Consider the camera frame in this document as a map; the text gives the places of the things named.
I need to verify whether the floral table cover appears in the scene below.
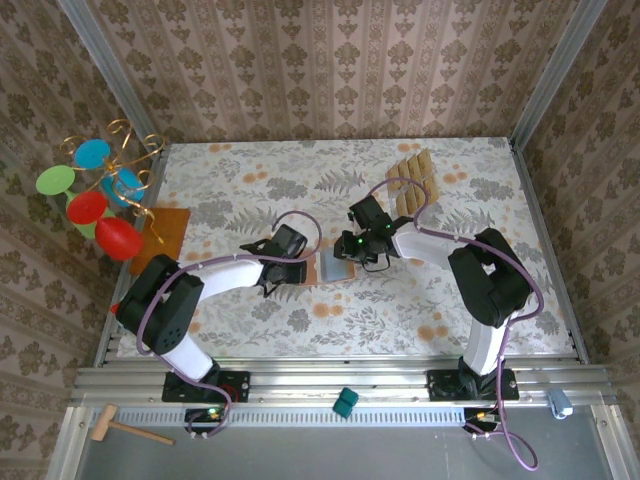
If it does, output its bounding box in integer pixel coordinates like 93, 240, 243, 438
115, 137, 577, 359

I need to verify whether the orange wooden board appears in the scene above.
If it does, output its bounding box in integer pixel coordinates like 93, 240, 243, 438
128, 206, 192, 277

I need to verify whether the teal box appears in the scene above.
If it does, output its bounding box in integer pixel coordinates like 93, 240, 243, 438
333, 386, 359, 419

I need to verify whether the small circuit board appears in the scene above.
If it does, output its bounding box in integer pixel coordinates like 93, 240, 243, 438
184, 406, 227, 434
463, 407, 504, 434

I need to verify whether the red plastic glass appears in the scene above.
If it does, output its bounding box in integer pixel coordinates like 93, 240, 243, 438
94, 216, 145, 263
66, 190, 110, 225

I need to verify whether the grey metal tray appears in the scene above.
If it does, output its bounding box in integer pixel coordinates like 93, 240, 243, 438
47, 405, 632, 480

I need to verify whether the blue plastic glass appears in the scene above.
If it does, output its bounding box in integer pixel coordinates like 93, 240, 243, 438
100, 166, 147, 208
73, 138, 113, 172

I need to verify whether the wooden mallet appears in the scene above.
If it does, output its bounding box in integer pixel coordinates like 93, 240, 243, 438
89, 404, 177, 447

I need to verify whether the white blue clip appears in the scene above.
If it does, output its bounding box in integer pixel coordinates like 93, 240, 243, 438
547, 388, 575, 420

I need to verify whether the green plastic glass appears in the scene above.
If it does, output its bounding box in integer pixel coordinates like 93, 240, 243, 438
35, 164, 104, 240

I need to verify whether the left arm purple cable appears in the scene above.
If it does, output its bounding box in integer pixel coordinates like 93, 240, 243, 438
135, 209, 324, 442

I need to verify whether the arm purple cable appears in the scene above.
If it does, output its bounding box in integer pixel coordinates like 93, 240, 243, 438
367, 178, 545, 473
135, 209, 324, 442

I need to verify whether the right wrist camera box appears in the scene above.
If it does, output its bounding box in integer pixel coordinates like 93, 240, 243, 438
347, 195, 387, 232

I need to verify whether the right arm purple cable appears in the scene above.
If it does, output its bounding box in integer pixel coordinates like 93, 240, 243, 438
367, 178, 545, 473

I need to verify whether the aluminium rail frame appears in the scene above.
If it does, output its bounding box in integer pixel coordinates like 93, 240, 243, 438
69, 355, 615, 409

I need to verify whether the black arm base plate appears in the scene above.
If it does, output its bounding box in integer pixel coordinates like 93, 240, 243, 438
426, 368, 521, 402
162, 370, 252, 403

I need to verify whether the slotted cable duct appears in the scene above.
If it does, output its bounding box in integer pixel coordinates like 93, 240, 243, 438
113, 404, 469, 428

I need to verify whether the gold wire glass rack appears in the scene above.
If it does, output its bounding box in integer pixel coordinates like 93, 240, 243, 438
58, 118, 168, 247

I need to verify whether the aluminium corner post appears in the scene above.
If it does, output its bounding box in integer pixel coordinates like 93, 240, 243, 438
55, 0, 169, 151
508, 0, 609, 151

